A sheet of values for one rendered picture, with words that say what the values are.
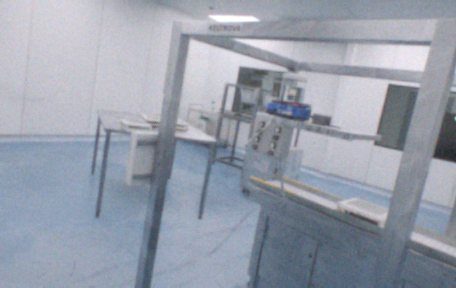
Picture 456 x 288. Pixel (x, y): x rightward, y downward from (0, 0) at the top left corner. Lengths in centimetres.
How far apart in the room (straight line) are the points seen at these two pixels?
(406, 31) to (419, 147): 31
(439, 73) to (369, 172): 620
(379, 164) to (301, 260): 517
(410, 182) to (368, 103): 617
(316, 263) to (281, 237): 25
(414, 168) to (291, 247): 124
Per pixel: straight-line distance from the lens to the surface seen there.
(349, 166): 729
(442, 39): 108
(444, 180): 704
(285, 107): 208
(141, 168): 175
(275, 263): 225
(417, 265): 184
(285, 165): 466
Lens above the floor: 136
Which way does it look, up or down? 8 degrees down
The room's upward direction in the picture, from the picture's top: 10 degrees clockwise
